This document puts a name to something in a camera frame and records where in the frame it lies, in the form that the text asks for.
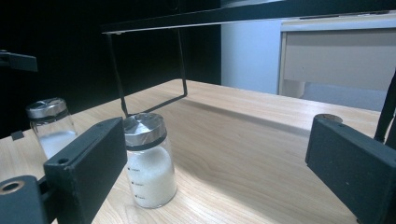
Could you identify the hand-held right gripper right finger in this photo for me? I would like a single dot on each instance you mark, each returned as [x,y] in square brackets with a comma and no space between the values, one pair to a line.
[358,161]

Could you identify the glass jar with silver lid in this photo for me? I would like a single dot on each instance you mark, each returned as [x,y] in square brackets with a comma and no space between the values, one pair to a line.
[152,177]
[46,109]

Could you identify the dark tape strip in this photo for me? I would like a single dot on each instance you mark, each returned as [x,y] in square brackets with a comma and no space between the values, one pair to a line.
[17,135]

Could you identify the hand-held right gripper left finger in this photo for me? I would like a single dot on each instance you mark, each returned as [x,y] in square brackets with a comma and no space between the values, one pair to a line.
[84,165]

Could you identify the black curtain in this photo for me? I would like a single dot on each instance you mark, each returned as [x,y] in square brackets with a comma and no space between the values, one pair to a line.
[62,37]

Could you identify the black tray table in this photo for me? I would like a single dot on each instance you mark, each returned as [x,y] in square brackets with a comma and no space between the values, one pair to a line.
[236,14]

